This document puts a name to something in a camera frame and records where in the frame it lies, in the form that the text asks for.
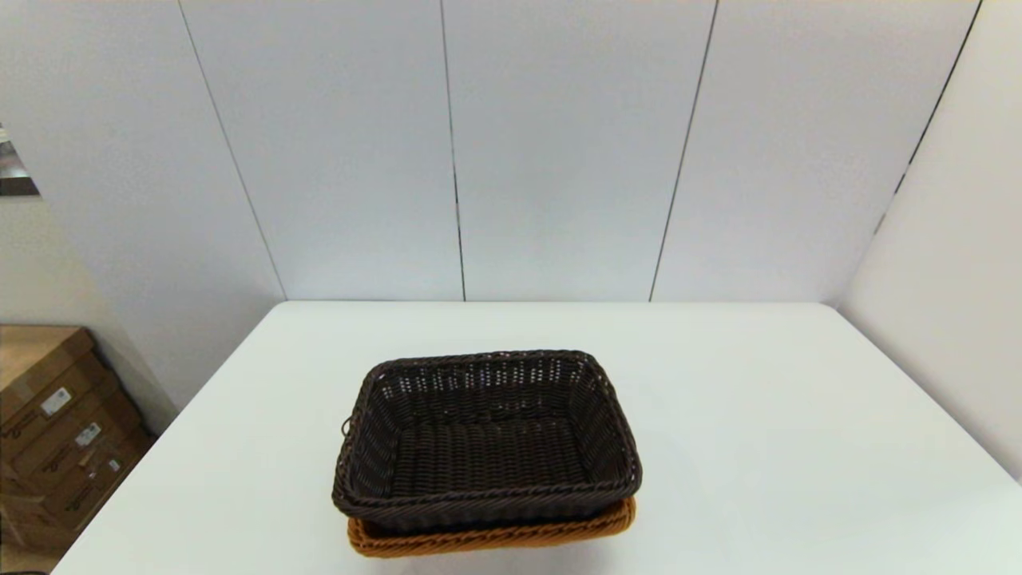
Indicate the dark brown wicker basket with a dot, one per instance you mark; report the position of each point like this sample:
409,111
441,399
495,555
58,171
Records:
487,455

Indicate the orange wicker basket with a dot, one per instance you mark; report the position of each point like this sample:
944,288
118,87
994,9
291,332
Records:
479,543

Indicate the brown cardboard box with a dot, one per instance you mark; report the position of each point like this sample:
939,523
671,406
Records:
40,351
100,479
86,434

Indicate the grey metal background fixture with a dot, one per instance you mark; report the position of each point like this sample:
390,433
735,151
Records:
12,172

